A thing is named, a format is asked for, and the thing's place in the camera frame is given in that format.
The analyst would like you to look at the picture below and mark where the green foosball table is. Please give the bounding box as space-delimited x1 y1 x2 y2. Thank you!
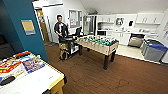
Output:
76 34 120 71

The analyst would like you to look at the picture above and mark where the black computer monitor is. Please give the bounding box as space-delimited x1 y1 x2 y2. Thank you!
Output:
74 26 83 37

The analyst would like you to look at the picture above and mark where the cardboard box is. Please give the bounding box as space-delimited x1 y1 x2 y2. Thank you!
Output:
59 42 69 51

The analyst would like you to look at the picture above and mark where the brown backpack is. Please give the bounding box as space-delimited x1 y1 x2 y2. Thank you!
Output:
58 48 70 62

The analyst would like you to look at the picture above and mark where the black built-in microwave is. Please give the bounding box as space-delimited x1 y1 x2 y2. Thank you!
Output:
96 30 108 37

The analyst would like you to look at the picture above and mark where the person in dark jacket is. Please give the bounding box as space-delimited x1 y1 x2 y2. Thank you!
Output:
53 14 70 44

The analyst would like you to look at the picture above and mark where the white under-sink cabinet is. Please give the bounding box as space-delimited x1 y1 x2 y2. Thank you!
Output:
112 31 132 46

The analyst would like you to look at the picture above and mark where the brown wooden door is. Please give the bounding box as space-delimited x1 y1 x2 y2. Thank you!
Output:
35 9 51 44

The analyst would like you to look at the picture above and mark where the black soap dispenser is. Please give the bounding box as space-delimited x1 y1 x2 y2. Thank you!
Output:
128 20 134 28

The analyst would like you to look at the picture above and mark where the yellow-legged air hockey table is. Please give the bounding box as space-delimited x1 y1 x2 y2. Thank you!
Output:
0 50 66 94

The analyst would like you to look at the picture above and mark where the orange-red flat item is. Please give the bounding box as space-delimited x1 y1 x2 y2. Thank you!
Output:
14 51 32 59

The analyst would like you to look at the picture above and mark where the grey bin with green lid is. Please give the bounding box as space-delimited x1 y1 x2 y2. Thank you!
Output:
141 38 161 56

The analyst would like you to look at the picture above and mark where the grey bin with blue lid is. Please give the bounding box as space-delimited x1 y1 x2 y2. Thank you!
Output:
146 42 168 63

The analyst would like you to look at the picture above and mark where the orange game box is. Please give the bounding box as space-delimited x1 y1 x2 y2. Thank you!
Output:
0 59 23 75

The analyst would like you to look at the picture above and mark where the black round paddle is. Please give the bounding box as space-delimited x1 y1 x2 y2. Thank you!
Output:
0 75 16 86

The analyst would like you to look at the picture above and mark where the yellow framed wall notice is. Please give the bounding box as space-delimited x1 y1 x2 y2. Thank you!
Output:
20 19 37 36

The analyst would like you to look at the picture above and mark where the white upper wall cabinet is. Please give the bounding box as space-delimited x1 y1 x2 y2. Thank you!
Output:
135 12 165 26

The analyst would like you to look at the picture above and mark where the large colourful wall poster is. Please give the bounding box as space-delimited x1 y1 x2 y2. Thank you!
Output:
162 25 168 42

